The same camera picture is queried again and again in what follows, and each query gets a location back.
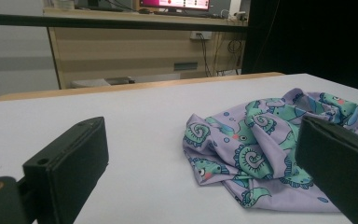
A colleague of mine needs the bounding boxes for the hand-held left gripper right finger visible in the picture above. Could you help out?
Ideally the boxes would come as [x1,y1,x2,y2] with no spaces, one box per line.
[295,115,358,224]

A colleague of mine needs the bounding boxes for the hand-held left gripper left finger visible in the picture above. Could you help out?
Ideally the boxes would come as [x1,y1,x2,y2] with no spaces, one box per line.
[22,116,110,224]

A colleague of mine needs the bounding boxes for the lilac seahorse print baby garment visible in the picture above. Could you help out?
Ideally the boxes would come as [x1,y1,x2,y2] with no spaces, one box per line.
[182,88,358,214]

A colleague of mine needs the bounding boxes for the light wooden desk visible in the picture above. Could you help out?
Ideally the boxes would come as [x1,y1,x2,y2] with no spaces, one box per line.
[42,7,250,91]

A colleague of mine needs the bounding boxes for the black curtain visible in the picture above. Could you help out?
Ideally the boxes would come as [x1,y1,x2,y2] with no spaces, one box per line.
[241,0,358,95]

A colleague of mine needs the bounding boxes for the computer monitor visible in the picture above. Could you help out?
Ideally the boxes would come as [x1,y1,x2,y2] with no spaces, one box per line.
[139,0,212,12]

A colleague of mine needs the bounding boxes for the black horizontal frame bar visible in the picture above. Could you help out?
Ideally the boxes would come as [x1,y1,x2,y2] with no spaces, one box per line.
[0,12,250,33]

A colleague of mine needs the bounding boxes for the black hanging cables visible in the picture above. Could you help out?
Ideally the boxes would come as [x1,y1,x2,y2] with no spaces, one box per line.
[197,32,245,77]

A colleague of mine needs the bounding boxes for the white wall socket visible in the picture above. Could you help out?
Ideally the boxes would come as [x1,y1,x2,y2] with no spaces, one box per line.
[189,30,213,41]

